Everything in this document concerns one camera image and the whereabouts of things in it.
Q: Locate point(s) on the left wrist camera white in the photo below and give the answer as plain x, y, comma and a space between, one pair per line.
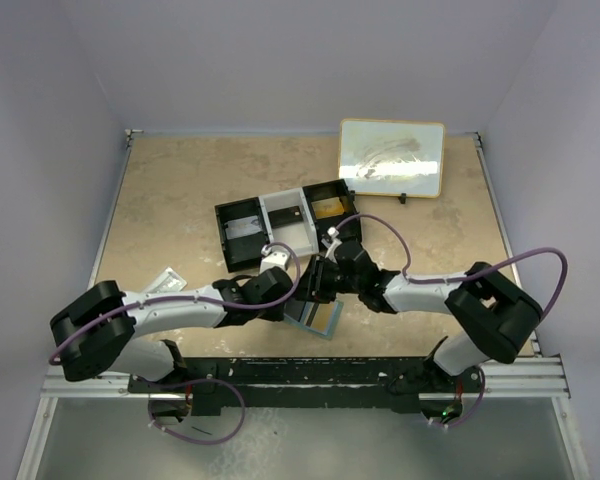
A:
273, 257

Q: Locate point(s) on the black white sorting tray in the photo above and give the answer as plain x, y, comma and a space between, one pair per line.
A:
304, 238

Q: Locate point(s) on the gold card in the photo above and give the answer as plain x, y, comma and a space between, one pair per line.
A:
328, 208

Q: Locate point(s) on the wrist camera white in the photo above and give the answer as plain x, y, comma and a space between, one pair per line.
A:
331, 241
273, 257

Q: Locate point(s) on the silver VIP card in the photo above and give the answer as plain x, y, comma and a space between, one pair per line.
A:
242, 227

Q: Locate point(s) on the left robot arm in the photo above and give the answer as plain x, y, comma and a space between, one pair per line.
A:
101, 330

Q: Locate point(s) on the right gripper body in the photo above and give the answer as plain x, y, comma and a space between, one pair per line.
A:
346, 284

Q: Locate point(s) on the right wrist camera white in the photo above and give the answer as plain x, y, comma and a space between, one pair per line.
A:
331, 241

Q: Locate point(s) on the aluminium frame rail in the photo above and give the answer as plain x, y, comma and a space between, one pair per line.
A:
527, 377

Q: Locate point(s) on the orange card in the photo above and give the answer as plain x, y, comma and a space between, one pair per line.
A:
320, 318

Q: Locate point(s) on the green card holder wallet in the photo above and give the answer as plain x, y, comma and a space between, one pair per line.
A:
336, 315

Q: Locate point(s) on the white board wooden frame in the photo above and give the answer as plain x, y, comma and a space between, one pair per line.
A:
391, 157

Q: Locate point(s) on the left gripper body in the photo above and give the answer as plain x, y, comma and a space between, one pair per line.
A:
269, 313

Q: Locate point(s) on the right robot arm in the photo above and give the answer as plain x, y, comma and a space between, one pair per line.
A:
496, 316

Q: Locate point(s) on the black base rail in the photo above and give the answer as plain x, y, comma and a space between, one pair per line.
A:
398, 384

